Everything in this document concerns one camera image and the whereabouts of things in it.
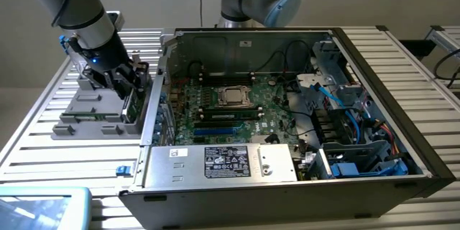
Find blue expansion slot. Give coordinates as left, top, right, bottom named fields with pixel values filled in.
left=192, top=127, right=235, bottom=137

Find blue plastic drive latch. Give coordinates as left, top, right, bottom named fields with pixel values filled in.
left=329, top=162, right=361, bottom=179

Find black empty RAM slots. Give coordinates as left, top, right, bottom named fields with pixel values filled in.
left=197, top=72, right=255, bottom=86

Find black installed RAM stick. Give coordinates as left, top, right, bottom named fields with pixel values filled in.
left=197, top=106, right=263, bottom=122

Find light blue SATA wire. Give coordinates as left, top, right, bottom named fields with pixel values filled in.
left=311, top=83, right=347, bottom=110

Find teach pendant with teal rim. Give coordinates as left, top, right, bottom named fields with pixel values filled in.
left=0, top=186, right=93, bottom=230

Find CPU socket with CPU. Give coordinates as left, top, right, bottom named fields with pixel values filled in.
left=213, top=86, right=253, bottom=108

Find green RAM module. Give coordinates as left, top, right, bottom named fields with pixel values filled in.
left=120, top=50, right=152, bottom=123

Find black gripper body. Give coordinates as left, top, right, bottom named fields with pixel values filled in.
left=69, top=29, right=132, bottom=79

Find grey parts rack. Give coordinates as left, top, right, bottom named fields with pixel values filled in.
left=51, top=75, right=153, bottom=141

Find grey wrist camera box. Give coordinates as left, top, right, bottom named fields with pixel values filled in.
left=107, top=11, right=125, bottom=31

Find open black PC case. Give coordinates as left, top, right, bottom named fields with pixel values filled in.
left=117, top=26, right=457, bottom=230

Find silver power supply unit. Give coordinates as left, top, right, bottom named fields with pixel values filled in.
left=143, top=143, right=299, bottom=189

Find green RAM stick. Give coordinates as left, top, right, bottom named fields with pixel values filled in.
left=61, top=111, right=123, bottom=121

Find dark blue SATA wire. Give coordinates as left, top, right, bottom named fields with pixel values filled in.
left=343, top=108, right=364, bottom=143

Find aluminium frame table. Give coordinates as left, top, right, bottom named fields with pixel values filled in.
left=425, top=25, right=460, bottom=60

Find coloured power wire bundle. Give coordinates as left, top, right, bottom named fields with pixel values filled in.
left=372, top=121, right=401, bottom=159

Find green motherboard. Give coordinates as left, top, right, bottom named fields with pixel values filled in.
left=160, top=74, right=319, bottom=149

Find silver chipset heatsink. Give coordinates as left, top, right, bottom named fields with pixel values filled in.
left=251, top=135, right=281, bottom=145

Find grey metal disk bay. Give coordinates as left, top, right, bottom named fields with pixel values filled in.
left=296, top=40, right=364, bottom=111

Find black expansion slot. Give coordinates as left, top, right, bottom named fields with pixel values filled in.
left=192, top=121, right=235, bottom=129

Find blue wrist connector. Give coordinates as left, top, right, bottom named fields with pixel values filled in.
left=56, top=34, right=69, bottom=55

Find thick black looped cable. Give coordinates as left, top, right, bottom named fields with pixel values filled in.
left=433, top=47, right=460, bottom=88

